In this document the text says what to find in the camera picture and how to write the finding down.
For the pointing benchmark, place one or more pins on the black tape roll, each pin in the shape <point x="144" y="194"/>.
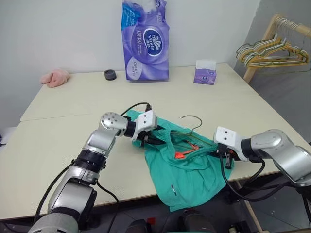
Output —
<point x="110" y="75"/>

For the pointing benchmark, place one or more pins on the small red block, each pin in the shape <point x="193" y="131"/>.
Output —
<point x="151" y="221"/>

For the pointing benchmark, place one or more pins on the green shirt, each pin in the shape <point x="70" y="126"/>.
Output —
<point x="189" y="179"/>

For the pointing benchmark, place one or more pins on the light wooden clothes rack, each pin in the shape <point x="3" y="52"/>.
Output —
<point x="250" y="71"/>

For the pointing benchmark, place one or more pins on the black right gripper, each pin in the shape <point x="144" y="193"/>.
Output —
<point x="228" y="157"/>

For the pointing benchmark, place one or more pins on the pink cloth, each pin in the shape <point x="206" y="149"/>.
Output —
<point x="56" y="78"/>

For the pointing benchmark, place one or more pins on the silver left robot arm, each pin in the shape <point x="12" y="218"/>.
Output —
<point x="73" y="189"/>

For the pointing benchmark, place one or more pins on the dark rounded shape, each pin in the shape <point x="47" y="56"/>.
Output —
<point x="138" y="227"/>
<point x="194" y="222"/>

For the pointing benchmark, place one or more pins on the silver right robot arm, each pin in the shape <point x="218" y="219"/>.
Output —
<point x="279" y="148"/>

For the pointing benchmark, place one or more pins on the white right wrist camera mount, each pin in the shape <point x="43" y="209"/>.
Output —
<point x="227" y="137"/>

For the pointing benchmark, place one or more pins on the small purple tissue pack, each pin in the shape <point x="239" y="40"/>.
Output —
<point x="204" y="76"/>

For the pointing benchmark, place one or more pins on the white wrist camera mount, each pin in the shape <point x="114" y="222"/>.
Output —
<point x="145" y="122"/>
<point x="227" y="137"/>

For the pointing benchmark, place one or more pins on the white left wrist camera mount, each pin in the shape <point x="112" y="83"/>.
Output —
<point x="145" y="122"/>

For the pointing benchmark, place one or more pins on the light wooden table leg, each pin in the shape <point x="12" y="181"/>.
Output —
<point x="251" y="211"/>

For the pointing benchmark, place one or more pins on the large purple tissue pack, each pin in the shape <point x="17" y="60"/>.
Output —
<point x="145" y="60"/>

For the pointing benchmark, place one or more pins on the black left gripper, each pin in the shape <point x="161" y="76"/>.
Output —
<point x="149" y="138"/>

